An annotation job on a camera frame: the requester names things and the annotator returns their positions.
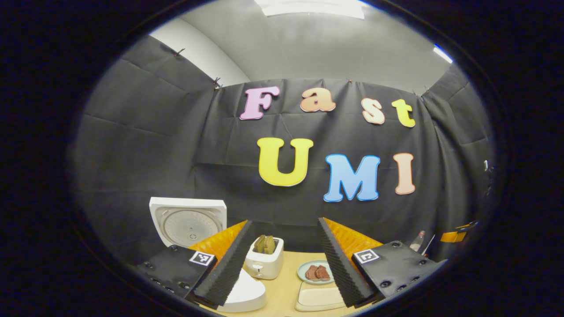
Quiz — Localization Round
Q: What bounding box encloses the white toaster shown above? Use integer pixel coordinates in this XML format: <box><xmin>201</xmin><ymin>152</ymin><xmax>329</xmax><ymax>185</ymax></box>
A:
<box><xmin>244</xmin><ymin>236</ymin><xmax>284</xmax><ymax>280</ymax></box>

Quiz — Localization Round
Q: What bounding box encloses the pale green plate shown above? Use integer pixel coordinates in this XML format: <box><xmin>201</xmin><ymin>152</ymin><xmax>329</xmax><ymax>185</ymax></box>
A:
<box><xmin>297</xmin><ymin>260</ymin><xmax>334</xmax><ymax>285</ymax></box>

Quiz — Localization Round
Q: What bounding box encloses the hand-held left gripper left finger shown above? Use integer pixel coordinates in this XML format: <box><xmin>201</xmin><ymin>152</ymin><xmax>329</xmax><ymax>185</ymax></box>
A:
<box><xmin>132</xmin><ymin>219</ymin><xmax>256</xmax><ymax>309</ymax></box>

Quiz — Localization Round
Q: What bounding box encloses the black backdrop cloth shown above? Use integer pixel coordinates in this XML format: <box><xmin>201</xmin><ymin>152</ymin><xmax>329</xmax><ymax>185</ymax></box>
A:
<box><xmin>70</xmin><ymin>35</ymin><xmax>496</xmax><ymax>265</ymax></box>

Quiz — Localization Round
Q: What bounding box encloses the cream cutting board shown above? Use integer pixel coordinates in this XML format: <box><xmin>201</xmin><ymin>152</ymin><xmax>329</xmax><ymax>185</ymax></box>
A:
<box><xmin>295</xmin><ymin>280</ymin><xmax>349</xmax><ymax>313</ymax></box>

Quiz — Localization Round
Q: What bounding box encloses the white rice cooker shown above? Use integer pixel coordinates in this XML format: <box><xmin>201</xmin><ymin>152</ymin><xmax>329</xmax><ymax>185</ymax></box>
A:
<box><xmin>149</xmin><ymin>197</ymin><xmax>267</xmax><ymax>313</ymax></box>

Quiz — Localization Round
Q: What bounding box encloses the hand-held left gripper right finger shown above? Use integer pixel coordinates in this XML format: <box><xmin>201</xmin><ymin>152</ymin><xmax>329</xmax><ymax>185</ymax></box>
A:
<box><xmin>317</xmin><ymin>217</ymin><xmax>448</xmax><ymax>309</ymax></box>

